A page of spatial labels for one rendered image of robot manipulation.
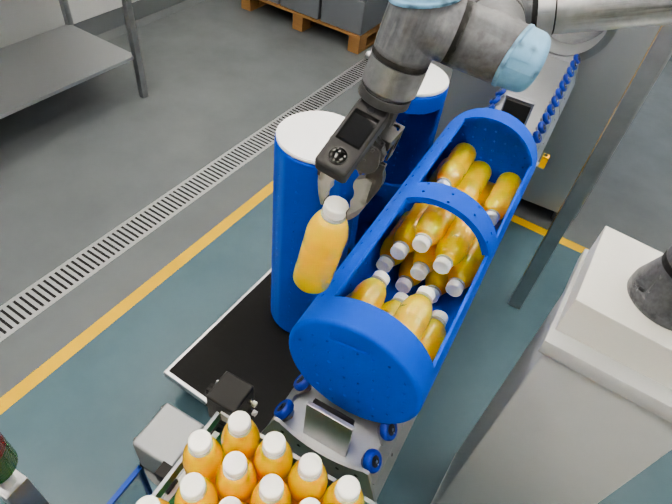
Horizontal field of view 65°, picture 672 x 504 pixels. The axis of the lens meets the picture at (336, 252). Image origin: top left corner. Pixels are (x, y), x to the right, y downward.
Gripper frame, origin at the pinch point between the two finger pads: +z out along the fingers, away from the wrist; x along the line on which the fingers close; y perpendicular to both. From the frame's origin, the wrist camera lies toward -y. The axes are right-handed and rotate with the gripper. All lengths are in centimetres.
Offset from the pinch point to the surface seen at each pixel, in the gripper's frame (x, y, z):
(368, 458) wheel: -26, -9, 42
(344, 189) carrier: 15, 67, 47
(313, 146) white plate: 28, 66, 38
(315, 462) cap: -17.5, -19.8, 33.0
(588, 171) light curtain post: -54, 138, 37
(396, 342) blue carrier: -19.0, -1.0, 18.2
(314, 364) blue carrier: -8.2, -1.3, 36.2
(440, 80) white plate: 10, 128, 29
